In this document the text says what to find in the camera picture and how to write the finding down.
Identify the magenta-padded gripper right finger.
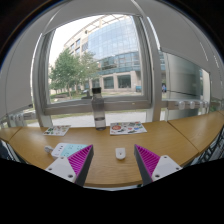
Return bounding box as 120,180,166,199
133,143,182,187

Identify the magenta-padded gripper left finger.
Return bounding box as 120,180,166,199
45,144,95,187

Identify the small colourful sticker sheet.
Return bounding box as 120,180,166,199
43,124,72,137

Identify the large colourful sticker sheet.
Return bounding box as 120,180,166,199
109,121,148,136

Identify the clear water bottle dark cap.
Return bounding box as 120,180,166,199
91,87,107,131

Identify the green tree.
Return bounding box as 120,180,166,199
49,48,101,98

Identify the glass office building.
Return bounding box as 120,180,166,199
63,14,143,93

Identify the white power strip cable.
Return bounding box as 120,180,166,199
44,145,55,155

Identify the white knobbed rail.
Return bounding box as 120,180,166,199
166,99,211,111
6,111,37,126

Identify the grey window frame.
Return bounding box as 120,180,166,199
31,13,163,128

